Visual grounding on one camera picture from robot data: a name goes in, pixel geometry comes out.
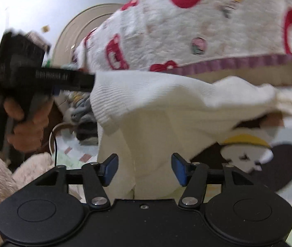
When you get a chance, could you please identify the person's left hand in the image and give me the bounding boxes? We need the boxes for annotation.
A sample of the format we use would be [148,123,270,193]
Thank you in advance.
[3,99,54,152]

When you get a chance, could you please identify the white quilted bedspread red bears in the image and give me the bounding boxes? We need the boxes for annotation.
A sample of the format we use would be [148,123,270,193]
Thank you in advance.
[71,0,292,83]

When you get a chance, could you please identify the beige round headboard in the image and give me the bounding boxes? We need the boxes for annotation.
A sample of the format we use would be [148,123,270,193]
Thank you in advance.
[51,3,124,66]

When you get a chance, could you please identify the cream white knit garment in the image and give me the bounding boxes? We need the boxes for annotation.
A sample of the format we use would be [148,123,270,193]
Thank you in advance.
[89,70,277,202]

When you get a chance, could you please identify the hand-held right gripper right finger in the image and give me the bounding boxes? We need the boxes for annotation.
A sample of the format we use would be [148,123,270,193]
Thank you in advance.
[171,153,254,210]

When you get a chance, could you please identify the black cable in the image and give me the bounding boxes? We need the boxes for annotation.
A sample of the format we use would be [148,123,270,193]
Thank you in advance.
[51,131,59,167]

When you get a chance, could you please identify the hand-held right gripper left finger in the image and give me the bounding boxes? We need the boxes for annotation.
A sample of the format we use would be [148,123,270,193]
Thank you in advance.
[34,153,119,210]

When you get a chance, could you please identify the grey fleece blanket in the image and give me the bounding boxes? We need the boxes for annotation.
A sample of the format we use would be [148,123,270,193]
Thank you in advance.
[64,93,97,124]

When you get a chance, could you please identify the beige bed base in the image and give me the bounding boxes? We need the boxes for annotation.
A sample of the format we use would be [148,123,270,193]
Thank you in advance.
[184,65,292,89]

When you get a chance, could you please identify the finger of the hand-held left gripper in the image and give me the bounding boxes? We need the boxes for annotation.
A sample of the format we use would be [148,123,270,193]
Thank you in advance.
[70,71,96,92]

